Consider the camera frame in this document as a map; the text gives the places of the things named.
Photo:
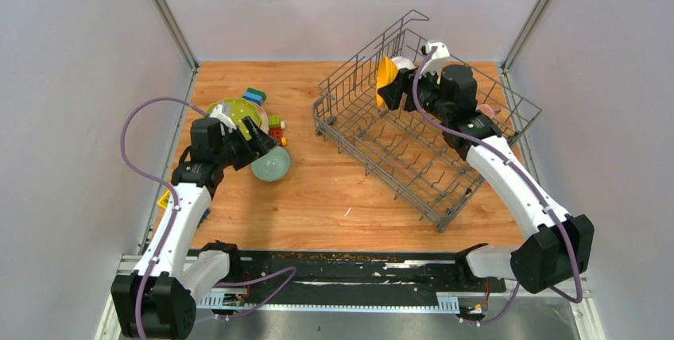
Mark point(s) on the green blue toy block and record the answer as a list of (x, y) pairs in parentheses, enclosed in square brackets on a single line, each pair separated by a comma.
[(255, 95)]

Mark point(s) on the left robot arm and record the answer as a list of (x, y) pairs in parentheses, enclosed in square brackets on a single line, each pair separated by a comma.
[(158, 298)]

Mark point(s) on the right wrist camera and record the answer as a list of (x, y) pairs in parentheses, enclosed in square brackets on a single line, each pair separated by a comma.
[(436, 55)]

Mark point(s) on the pale green bowl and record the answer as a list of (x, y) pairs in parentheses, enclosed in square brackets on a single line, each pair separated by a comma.
[(272, 166)]

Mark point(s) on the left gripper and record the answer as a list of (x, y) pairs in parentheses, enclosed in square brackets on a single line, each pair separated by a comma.
[(262, 144)]

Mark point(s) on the blue toy brick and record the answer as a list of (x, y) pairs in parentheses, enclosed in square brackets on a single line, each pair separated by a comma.
[(205, 215)]

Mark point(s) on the green polka dot plate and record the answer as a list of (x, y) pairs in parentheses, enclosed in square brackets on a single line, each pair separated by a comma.
[(240, 108)]

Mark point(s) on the grey wire dish rack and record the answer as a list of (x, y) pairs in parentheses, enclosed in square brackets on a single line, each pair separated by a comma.
[(402, 149)]

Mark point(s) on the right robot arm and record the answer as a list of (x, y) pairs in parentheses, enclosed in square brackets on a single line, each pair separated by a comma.
[(557, 245)]

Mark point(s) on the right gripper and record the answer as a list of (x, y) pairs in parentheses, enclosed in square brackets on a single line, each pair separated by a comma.
[(404, 84)]

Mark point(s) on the white bowl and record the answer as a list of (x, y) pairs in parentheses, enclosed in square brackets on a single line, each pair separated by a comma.
[(403, 63)]

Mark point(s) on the yellow bowl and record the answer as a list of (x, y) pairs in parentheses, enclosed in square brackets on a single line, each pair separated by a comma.
[(386, 74)]

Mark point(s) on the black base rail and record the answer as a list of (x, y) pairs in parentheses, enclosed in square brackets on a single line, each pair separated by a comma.
[(409, 282)]

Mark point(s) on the red green toy bricks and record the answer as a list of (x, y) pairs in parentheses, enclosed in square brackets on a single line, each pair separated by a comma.
[(276, 129)]

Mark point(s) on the yellow toy brick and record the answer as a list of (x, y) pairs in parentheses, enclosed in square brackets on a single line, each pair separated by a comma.
[(163, 201)]

